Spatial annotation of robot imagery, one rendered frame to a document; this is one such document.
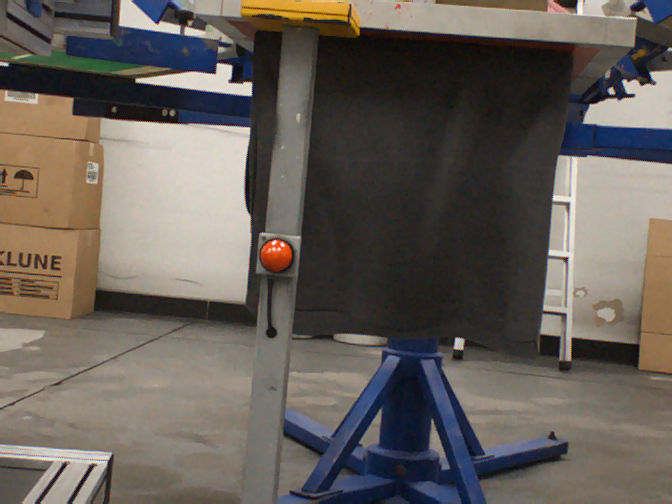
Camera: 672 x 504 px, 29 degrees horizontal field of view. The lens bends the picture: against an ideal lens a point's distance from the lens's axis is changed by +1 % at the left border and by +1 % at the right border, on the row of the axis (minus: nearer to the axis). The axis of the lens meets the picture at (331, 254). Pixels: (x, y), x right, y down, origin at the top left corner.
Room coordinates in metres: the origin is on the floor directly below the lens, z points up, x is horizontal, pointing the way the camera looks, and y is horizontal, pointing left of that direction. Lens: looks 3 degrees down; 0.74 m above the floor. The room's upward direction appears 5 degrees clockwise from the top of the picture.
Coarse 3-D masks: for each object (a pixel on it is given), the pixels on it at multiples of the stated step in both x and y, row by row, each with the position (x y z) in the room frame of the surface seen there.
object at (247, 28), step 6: (234, 24) 1.86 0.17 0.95; (240, 24) 1.86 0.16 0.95; (246, 24) 1.85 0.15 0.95; (252, 24) 1.85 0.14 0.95; (240, 30) 1.93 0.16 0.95; (246, 30) 1.92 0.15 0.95; (252, 30) 1.92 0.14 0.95; (252, 36) 2.00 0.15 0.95; (360, 36) 1.87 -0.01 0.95; (366, 36) 1.86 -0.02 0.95; (372, 36) 1.85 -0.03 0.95; (378, 36) 1.85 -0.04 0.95; (384, 36) 1.84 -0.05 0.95; (390, 36) 1.84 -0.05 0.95; (396, 36) 1.83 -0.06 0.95; (402, 36) 1.82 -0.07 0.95; (408, 36) 1.82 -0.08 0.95
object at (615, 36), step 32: (224, 0) 1.78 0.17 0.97; (352, 0) 1.77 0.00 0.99; (384, 0) 1.76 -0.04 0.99; (224, 32) 1.98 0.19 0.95; (384, 32) 1.79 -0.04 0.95; (416, 32) 1.76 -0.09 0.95; (448, 32) 1.75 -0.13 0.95; (480, 32) 1.75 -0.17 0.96; (512, 32) 1.75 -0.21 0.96; (544, 32) 1.74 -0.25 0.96; (576, 32) 1.74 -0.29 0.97; (608, 32) 1.73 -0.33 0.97; (608, 64) 1.95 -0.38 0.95
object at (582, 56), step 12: (420, 36) 1.81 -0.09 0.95; (516, 48) 1.85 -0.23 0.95; (528, 48) 1.84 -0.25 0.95; (540, 48) 1.82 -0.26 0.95; (552, 48) 1.81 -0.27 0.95; (564, 48) 1.80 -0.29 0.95; (576, 48) 1.79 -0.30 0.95; (588, 48) 1.78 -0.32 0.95; (576, 60) 1.93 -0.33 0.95; (588, 60) 1.92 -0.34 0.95; (576, 72) 2.10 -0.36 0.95
